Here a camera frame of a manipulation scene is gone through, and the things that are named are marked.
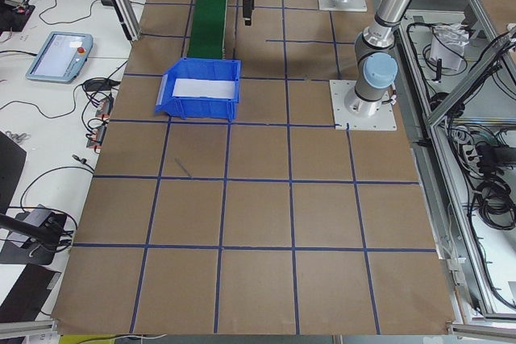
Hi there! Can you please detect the green conveyor belt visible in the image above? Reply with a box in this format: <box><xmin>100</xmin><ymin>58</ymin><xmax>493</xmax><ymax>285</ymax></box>
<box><xmin>187</xmin><ymin>0</ymin><xmax>227</xmax><ymax>60</ymax></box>

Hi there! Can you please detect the teach pendant near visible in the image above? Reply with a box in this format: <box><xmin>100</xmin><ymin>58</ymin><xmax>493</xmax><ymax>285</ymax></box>
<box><xmin>26</xmin><ymin>31</ymin><xmax>94</xmax><ymax>83</ymax></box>

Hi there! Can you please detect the white foam pad left bin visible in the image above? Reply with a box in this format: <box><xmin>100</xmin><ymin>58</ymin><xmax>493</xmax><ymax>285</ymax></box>
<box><xmin>173</xmin><ymin>78</ymin><xmax>236</xmax><ymax>99</ymax></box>

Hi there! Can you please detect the blue bin left side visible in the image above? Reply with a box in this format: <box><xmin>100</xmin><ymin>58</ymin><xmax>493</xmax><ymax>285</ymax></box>
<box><xmin>155</xmin><ymin>57</ymin><xmax>241</xmax><ymax>122</ymax></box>

